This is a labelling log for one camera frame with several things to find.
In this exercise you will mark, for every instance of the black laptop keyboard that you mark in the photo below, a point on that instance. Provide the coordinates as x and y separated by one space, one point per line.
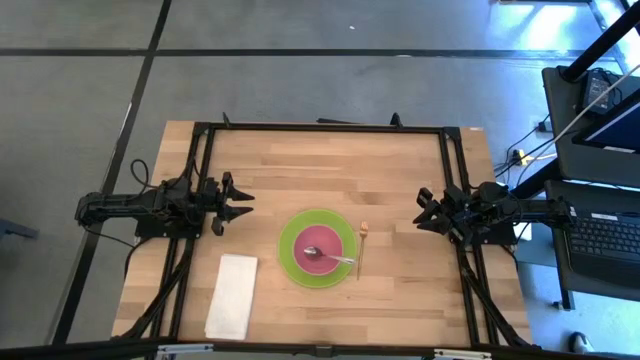
605 250

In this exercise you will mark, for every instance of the silver crossbar bracket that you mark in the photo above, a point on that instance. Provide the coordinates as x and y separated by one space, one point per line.
185 348
460 354

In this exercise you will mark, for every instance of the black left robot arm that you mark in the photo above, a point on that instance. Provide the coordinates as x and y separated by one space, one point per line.
120 202

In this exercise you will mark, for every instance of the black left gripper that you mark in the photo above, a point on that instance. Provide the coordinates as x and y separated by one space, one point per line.
224 200

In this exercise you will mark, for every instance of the person's shoe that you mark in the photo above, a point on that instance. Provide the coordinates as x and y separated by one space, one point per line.
581 342

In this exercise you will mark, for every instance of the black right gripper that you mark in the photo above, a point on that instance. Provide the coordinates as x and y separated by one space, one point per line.
459 222

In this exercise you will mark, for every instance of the pink plastic bowl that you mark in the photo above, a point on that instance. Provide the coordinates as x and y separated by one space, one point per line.
320 237

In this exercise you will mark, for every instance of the white folded napkin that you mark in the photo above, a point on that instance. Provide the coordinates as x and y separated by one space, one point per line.
231 295

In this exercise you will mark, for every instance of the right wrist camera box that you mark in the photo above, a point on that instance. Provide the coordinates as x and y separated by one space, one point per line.
456 196

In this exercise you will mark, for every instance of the black aluminium crossbar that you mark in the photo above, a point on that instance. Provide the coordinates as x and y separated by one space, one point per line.
320 350

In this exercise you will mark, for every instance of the green plastic plate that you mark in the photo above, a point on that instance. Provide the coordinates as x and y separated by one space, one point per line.
287 260

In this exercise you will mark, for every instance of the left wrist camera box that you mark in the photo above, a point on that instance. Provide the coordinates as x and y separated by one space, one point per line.
210 189

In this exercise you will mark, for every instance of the black power adapter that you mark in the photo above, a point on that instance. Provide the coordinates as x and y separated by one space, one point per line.
597 90

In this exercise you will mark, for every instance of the white flat object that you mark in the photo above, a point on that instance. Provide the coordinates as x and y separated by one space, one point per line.
525 233

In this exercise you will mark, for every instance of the dark computer screen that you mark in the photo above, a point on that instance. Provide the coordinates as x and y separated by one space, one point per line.
620 130

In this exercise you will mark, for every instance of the silver metal spoon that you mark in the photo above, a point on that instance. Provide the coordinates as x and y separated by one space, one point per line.
312 252

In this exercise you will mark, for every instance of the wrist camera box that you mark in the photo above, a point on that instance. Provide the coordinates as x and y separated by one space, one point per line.
210 189
456 196

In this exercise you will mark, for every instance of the grey chair base leg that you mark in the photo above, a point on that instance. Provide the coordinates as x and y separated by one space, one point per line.
15 229

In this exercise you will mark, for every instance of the black diagonal bar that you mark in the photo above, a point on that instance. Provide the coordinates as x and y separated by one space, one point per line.
535 184

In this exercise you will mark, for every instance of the black aluminium table frame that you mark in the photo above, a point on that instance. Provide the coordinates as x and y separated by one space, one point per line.
325 128

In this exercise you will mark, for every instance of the black diagonal pole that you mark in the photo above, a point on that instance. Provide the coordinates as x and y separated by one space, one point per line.
600 44

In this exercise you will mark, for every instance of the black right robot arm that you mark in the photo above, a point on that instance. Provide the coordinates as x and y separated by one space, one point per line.
540 212

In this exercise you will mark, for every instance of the yellow power plug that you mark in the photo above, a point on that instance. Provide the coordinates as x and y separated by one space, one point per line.
523 159

